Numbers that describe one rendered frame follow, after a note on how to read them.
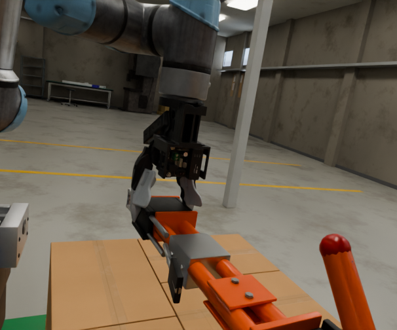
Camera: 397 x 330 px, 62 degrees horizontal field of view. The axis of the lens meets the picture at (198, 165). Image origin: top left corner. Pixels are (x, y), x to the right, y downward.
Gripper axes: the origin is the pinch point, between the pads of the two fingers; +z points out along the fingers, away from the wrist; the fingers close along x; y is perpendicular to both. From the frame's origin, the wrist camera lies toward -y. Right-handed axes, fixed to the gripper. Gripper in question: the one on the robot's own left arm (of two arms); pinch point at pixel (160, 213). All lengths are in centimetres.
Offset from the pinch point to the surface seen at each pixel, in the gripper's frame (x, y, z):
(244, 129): 204, -267, 14
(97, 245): 11, -93, 55
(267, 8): 205, -268, -117
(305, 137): 695, -655, 62
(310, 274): 189, -118, 109
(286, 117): 712, -769, 20
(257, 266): 79, -60, 55
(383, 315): 203, -62, 109
